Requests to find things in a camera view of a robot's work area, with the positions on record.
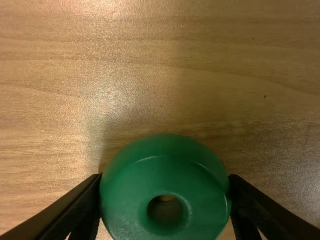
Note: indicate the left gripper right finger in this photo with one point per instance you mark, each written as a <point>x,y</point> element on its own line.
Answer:
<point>262,217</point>

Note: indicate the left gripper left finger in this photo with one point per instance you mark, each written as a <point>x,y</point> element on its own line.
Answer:
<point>62,217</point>

